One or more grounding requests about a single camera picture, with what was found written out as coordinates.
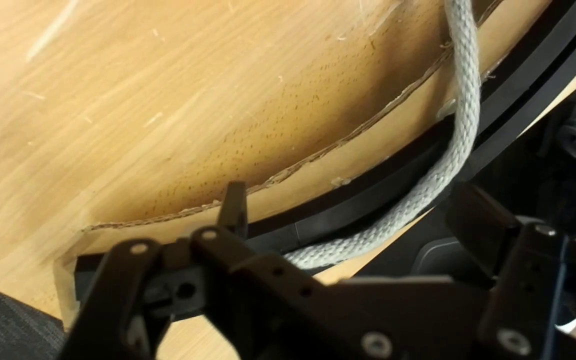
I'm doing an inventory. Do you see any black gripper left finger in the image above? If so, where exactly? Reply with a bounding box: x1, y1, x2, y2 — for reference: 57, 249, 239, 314
55, 181, 403, 360

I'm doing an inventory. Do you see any black curved foam strip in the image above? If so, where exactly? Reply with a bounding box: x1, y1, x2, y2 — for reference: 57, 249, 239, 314
74, 0, 576, 309

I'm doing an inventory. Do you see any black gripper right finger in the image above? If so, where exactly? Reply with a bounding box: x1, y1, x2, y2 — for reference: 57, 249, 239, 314
444, 183, 569, 360

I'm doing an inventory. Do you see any white braided rope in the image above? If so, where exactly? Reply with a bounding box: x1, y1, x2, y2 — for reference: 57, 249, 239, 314
280, 0, 484, 273

